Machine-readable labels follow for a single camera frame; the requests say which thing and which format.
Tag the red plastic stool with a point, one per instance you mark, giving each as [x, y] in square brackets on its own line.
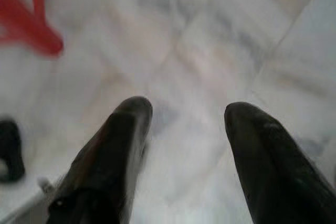
[44, 35]

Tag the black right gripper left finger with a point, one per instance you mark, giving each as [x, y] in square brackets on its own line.
[105, 171]

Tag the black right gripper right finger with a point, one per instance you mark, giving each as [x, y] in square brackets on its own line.
[278, 176]

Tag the black robot foot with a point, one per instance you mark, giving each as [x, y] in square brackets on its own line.
[13, 142]

